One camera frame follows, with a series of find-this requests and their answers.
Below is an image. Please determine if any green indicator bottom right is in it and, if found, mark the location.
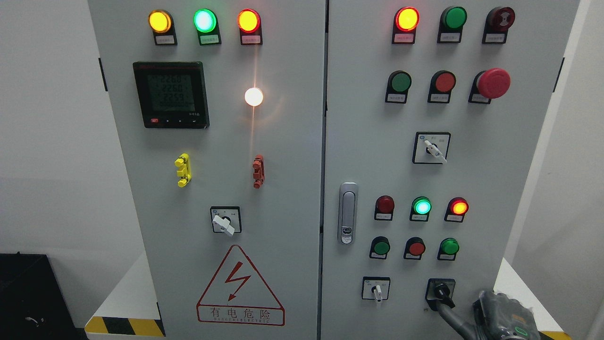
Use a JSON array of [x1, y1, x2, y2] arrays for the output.
[[436, 238, 460, 261]]

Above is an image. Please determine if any grey right cabinet door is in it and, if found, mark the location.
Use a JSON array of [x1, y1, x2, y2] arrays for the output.
[[321, 0, 580, 340]]

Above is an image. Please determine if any grey left cabinet door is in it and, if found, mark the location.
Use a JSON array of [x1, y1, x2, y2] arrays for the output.
[[89, 0, 327, 340]]

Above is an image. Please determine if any dark red indicator lower left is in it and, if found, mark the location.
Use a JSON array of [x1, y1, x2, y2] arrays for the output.
[[374, 195, 395, 221]]

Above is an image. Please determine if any yellow indicator light top left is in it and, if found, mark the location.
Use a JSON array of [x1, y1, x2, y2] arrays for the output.
[[148, 9, 177, 46]]

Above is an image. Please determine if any green push button lower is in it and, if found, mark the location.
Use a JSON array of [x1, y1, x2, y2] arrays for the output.
[[369, 235, 391, 260]]

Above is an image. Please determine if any white selector switch upper right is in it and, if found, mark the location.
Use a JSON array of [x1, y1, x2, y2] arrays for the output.
[[412, 132, 451, 164]]

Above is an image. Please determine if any black digital power meter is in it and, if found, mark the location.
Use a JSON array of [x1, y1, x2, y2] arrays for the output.
[[133, 61, 210, 129]]

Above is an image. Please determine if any red emergency stop mushroom button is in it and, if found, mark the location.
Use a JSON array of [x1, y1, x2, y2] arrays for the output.
[[468, 68, 511, 105]]

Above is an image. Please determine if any red push button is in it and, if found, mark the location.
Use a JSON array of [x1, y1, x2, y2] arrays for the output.
[[427, 70, 456, 104], [403, 237, 426, 260]]

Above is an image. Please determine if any yellow terminal connector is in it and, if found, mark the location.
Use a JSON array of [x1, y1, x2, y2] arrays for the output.
[[174, 153, 192, 188]]

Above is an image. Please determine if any green lit indicator light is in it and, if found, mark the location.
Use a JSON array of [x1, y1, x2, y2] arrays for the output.
[[193, 8, 222, 46]]

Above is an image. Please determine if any green unlit indicator top right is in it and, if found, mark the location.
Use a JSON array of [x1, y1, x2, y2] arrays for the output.
[[436, 6, 468, 43]]

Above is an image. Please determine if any red lit indicator right door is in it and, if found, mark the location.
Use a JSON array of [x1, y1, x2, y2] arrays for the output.
[[391, 7, 420, 44]]

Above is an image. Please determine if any red indicator lower right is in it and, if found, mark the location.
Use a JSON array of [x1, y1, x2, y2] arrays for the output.
[[444, 196, 470, 222]]

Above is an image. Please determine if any white selector switch bottom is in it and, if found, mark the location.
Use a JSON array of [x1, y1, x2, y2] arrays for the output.
[[361, 276, 391, 308]]

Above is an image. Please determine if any red electric hazard warning sticker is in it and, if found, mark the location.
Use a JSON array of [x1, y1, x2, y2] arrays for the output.
[[196, 245, 285, 326]]

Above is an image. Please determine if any dark red buzzer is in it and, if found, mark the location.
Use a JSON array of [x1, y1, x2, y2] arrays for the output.
[[482, 7, 516, 44]]

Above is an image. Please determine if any red push button lower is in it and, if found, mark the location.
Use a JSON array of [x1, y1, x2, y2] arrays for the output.
[[403, 237, 426, 260]]

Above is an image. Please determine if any grey cabinet door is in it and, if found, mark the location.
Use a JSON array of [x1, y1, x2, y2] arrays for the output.
[[89, 0, 327, 340], [321, 0, 580, 340]]

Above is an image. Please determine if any green push button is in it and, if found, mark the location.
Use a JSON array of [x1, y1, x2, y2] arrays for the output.
[[369, 235, 391, 260], [385, 70, 412, 104]]

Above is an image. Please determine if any white platform with hazard stripes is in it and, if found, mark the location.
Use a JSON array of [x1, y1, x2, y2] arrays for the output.
[[83, 253, 570, 340]]

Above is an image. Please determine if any green lit indicator lower middle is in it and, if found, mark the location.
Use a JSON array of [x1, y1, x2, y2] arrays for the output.
[[409, 196, 432, 222]]

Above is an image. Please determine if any black box lower left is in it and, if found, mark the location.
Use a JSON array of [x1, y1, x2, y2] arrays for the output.
[[0, 253, 79, 340]]

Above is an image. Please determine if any red terminal connector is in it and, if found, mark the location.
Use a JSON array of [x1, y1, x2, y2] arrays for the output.
[[252, 154, 265, 189]]

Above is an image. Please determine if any green push button upper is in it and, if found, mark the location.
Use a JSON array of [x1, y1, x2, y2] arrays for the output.
[[385, 70, 412, 104]]

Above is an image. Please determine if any black rotary knob switch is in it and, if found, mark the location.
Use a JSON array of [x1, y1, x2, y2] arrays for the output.
[[425, 278, 456, 311]]

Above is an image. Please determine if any white lit indicator light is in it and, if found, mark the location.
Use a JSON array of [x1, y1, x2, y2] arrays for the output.
[[244, 87, 265, 107]]

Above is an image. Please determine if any white selector switch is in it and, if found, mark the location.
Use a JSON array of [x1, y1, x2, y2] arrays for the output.
[[412, 132, 451, 164], [361, 276, 391, 308]]

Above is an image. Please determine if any red push button upper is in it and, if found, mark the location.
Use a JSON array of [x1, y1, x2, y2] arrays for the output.
[[427, 70, 456, 104]]

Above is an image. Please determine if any silver door handle lock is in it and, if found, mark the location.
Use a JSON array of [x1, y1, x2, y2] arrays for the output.
[[338, 182, 358, 245]]

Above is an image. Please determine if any white selector switch left door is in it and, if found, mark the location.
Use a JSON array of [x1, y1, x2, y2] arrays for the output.
[[210, 206, 242, 237]]

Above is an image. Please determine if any orange-red indicator light left door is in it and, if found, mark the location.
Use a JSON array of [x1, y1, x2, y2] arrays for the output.
[[237, 8, 263, 45]]

